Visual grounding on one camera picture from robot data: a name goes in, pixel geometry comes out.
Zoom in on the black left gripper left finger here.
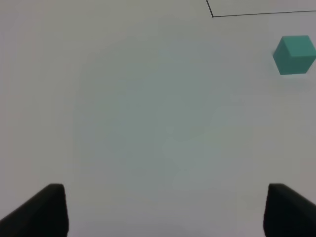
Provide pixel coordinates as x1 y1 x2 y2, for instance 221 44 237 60
0 184 69 237

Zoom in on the teal cube block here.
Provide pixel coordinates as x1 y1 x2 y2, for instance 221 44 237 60
273 35 316 75

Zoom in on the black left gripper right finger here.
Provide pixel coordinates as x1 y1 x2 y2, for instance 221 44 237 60
263 184 316 237

